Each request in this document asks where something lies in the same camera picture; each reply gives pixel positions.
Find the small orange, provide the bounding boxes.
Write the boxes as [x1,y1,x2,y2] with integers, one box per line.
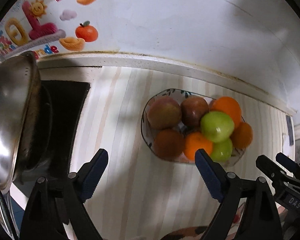
[183,132,213,161]
[230,122,253,150]

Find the green apple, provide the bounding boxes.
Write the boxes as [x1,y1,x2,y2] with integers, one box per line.
[210,138,233,163]
[200,111,235,143]

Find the large orange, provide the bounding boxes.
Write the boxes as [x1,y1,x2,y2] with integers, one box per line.
[210,96,242,128]

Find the dark red apple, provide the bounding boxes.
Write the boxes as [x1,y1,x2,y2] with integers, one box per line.
[180,96,209,127]

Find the brown red fruit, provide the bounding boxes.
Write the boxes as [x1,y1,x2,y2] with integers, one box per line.
[153,129,185,161]

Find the reddish apple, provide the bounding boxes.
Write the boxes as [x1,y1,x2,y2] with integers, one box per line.
[147,96,182,130]

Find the dark blue smartphone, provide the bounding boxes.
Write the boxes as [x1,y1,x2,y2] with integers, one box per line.
[286,115,294,146]

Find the white paper napkin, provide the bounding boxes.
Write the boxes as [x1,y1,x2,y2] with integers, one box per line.
[282,134,290,148]

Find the black stove top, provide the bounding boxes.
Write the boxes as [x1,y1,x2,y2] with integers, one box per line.
[20,80,91,173]

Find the floral white plate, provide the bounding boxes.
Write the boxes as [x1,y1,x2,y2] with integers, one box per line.
[141,88,245,167]

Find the steel wok lid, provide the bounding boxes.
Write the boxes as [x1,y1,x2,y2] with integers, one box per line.
[0,51,41,194]

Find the colourful wall sticker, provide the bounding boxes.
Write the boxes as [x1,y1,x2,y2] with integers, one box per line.
[0,0,100,59]

